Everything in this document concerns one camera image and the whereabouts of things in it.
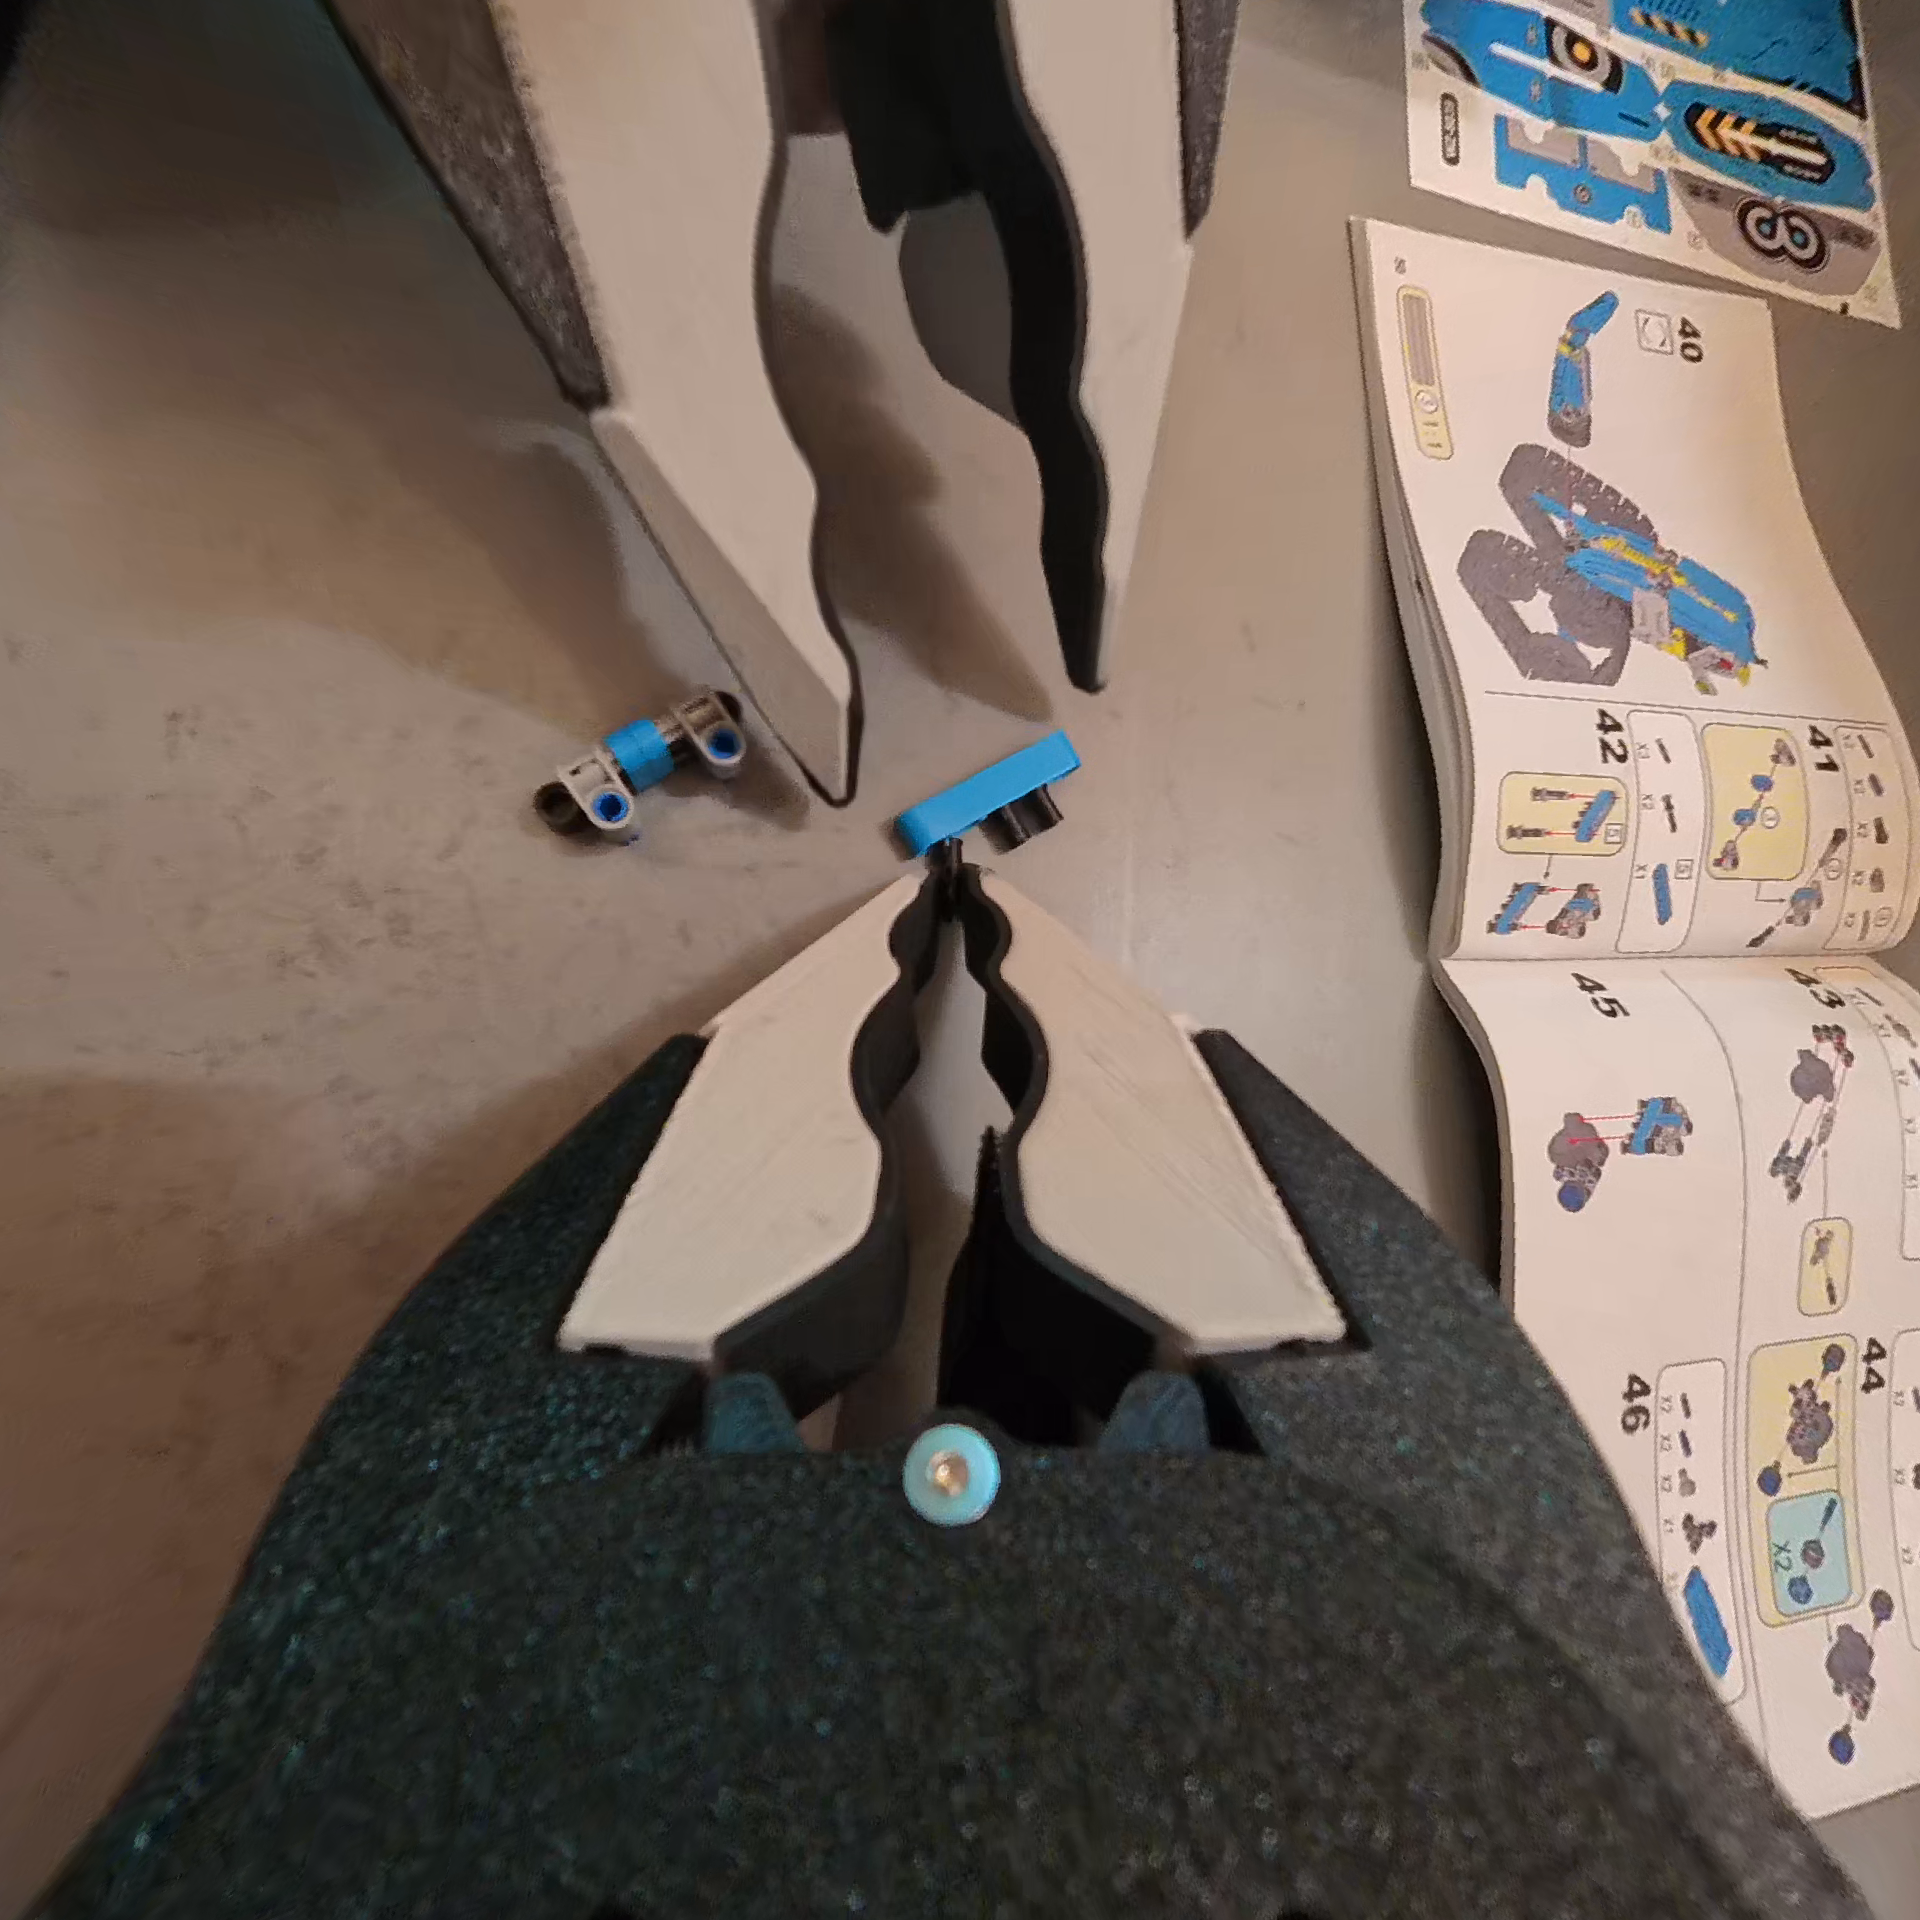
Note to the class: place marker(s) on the instruction booklet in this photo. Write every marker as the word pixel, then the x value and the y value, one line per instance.
pixel 1652 1050

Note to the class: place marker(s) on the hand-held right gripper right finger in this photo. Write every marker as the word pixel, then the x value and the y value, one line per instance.
pixel 1170 1187

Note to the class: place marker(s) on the black pin connector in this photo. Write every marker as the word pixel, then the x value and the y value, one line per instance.
pixel 1028 820
pixel 950 867

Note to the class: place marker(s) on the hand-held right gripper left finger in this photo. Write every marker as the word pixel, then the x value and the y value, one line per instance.
pixel 736 1187

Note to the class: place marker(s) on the grey desk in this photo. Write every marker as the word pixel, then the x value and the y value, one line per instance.
pixel 302 599

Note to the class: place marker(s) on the light blue short beam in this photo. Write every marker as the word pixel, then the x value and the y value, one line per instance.
pixel 992 788

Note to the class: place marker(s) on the grey blue brick assembly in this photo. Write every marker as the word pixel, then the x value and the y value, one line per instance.
pixel 647 759

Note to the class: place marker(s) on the sticker sheet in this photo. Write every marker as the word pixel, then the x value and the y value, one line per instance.
pixel 1652 122

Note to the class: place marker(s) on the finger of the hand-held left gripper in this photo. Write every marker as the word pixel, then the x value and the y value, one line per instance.
pixel 675 301
pixel 1126 301

